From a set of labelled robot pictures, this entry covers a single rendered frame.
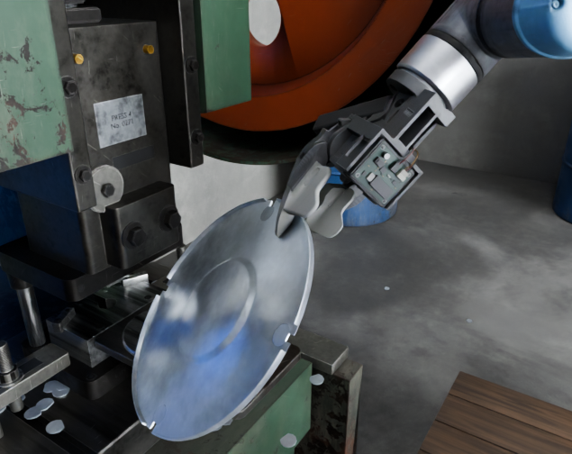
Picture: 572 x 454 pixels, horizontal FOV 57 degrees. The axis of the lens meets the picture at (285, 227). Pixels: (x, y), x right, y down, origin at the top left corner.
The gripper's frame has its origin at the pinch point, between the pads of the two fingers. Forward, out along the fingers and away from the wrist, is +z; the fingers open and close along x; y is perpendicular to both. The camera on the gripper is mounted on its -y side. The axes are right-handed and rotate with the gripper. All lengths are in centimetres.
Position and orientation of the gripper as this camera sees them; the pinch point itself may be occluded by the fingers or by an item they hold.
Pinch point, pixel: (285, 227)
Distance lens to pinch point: 59.0
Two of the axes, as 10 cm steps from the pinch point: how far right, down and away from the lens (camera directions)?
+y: 3.2, 4.0, -8.6
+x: 6.7, 5.4, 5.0
